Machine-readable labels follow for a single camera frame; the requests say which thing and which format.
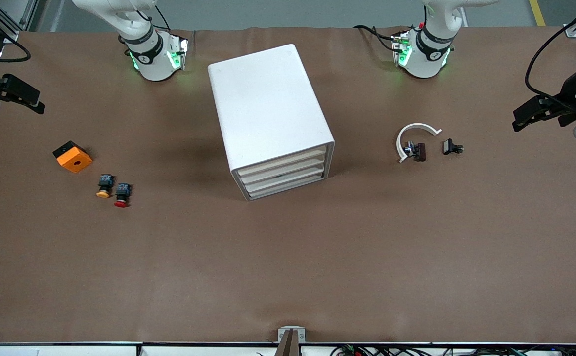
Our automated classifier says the white plastic drawer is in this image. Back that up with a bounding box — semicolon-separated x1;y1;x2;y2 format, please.
237;147;328;176
246;170;327;199
241;158;327;185

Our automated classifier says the yellow push button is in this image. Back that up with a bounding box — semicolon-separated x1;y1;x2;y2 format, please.
96;174;116;199

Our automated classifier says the red push button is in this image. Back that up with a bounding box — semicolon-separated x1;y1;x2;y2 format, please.
114;183;133;208

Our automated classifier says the white drawer cabinet shell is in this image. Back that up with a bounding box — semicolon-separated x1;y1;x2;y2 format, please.
208;44;336;201

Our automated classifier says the orange box with hole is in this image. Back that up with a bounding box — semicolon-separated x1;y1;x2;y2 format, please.
53;141;93;174

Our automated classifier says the white curved pipe clamp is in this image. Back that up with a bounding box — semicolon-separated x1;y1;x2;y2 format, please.
397;123;443;163

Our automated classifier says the brown table mat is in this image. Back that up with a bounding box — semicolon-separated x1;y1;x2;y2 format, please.
0;26;576;344

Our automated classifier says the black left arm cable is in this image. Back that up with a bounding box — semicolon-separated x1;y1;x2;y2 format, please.
524;0;576;104

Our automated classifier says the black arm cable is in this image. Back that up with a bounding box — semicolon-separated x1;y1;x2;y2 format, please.
0;12;32;64
524;0;576;104

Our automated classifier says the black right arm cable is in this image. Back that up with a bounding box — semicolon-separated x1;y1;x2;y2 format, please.
0;12;32;64

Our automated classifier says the metal valve brown handle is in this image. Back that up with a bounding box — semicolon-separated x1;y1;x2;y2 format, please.
403;141;427;162

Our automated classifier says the black base cable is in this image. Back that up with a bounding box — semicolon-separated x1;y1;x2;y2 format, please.
353;24;402;54

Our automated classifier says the tangled cable bundle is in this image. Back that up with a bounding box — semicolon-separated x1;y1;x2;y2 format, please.
331;344;576;356

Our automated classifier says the grey metal mount bracket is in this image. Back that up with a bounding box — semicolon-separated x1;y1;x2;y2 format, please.
278;326;306;343

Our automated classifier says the brown tapered post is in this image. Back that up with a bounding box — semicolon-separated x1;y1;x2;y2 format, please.
274;330;301;356

